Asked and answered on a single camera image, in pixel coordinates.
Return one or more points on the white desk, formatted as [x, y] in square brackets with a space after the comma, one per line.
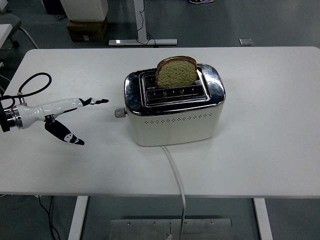
[4, 32]

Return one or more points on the grey office chair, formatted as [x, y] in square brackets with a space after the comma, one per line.
[10, 21]

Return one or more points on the small white connector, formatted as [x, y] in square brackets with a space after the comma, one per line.
[168, 235]

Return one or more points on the cream chrome toaster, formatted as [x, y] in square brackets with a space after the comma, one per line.
[175, 130]

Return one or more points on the white desk stand leg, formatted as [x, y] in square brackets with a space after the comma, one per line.
[137, 15]

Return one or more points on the grey toaster lever knob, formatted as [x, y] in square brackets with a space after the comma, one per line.
[119, 113]

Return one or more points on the grey floor socket plate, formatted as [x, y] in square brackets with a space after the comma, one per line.
[245, 41]

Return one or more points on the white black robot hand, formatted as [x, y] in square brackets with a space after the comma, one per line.
[32, 113]

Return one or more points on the black box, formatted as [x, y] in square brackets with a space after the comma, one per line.
[52, 6]

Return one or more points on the brown bread slice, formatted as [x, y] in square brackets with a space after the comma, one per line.
[176, 73]

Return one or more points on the white table leg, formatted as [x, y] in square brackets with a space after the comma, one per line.
[77, 217]
[261, 217]

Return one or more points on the brown cardboard box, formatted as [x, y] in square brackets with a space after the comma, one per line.
[86, 31]

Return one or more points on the white cabinet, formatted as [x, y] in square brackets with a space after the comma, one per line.
[85, 10]

